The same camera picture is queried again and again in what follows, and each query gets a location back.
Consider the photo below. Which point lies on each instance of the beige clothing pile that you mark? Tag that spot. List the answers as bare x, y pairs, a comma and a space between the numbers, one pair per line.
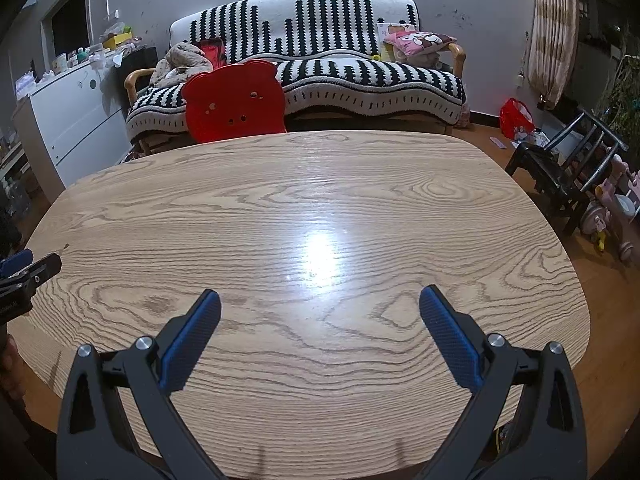
180, 62

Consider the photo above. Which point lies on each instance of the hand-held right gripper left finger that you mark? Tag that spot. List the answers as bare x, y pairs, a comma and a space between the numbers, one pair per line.
192, 340

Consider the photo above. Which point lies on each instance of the white cabinet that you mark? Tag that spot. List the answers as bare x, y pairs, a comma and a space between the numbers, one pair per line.
75, 120

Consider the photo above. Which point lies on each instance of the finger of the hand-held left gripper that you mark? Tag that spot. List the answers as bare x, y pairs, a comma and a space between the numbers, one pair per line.
42, 266
15, 262

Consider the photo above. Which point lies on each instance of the yellow box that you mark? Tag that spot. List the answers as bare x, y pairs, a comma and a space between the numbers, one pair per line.
117, 41

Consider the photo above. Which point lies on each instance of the black side table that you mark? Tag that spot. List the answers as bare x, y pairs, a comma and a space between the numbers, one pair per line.
140, 62

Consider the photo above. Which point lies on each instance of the black wooden chair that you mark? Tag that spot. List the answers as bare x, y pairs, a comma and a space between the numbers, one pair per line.
545, 170

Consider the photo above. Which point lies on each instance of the dark doorway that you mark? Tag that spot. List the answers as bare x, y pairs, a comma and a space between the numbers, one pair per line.
70, 25

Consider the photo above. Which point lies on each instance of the red bag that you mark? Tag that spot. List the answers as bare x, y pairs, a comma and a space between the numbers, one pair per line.
515, 120

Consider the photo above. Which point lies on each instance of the red plastic chair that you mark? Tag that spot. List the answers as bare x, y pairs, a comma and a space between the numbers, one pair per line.
235, 105

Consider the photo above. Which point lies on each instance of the pink cushion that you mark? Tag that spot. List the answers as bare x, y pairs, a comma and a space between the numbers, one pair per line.
420, 41

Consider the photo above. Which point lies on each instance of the black bin with gold rim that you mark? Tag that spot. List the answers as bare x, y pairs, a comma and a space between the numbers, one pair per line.
502, 442

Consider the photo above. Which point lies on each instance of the person's left hand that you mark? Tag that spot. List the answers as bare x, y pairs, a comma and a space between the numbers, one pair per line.
9, 365

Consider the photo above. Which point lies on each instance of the red cloth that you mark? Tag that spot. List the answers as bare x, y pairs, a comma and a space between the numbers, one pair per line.
212, 50

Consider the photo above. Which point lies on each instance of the yellow toy piece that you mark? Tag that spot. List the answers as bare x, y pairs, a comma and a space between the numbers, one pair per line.
600, 242

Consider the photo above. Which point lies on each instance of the wooden frame sofa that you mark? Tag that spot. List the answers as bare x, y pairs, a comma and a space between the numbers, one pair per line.
131, 80

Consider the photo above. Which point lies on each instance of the white paper sheet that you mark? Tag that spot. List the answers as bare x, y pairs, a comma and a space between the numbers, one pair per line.
537, 137

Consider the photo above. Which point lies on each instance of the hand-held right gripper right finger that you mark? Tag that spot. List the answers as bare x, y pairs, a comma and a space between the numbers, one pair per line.
450, 340

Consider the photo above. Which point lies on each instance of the row of small bottles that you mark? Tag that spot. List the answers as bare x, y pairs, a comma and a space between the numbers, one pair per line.
75, 57

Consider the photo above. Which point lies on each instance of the striped beige curtain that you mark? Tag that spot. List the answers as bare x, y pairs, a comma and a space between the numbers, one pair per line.
550, 35

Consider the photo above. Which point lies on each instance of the yellow picture book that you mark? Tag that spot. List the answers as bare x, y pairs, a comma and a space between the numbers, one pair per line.
387, 30

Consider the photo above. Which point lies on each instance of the black white striped sofa cover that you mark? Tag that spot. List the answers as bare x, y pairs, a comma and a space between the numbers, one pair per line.
350, 75

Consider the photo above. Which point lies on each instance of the pink push toy car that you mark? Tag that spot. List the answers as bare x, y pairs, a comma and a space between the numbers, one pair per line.
625, 205

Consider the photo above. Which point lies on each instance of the white low shelf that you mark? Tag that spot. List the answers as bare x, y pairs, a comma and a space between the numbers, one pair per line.
12, 160

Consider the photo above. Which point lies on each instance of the paper on floor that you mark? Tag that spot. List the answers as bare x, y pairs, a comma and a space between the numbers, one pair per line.
498, 143

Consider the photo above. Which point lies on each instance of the beige plush toy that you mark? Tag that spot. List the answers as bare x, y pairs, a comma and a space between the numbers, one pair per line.
420, 59

